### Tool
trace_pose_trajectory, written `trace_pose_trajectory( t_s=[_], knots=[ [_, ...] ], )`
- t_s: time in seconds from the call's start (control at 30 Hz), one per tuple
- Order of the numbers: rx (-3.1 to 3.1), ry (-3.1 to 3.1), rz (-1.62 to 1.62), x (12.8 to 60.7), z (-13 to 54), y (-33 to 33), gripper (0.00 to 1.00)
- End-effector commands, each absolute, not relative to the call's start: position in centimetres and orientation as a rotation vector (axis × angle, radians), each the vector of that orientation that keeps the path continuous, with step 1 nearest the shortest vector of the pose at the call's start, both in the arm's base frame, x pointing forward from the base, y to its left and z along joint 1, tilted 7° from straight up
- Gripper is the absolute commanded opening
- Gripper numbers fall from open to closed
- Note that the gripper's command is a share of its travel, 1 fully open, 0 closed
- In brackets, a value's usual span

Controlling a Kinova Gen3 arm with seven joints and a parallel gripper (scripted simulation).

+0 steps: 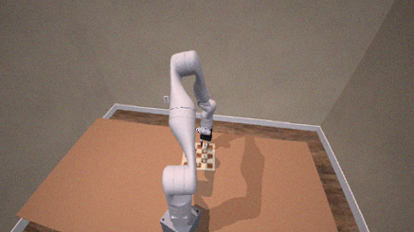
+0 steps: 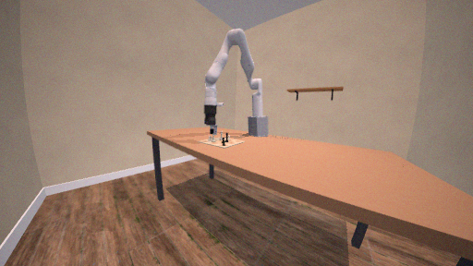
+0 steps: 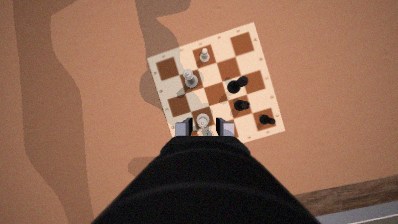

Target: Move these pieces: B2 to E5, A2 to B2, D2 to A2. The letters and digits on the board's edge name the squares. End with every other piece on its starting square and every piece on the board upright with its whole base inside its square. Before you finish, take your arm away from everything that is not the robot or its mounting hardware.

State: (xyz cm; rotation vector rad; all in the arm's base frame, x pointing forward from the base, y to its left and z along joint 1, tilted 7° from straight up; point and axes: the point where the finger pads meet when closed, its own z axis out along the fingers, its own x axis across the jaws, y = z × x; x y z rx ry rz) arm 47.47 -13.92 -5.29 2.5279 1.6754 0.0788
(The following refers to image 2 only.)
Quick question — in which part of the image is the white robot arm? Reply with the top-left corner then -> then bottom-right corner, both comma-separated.
205,29 -> 263,117

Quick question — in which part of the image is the brown and cream chessboard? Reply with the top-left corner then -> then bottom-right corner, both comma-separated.
199,137 -> 244,149

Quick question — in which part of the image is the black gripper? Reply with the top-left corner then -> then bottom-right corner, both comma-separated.
204,97 -> 224,135

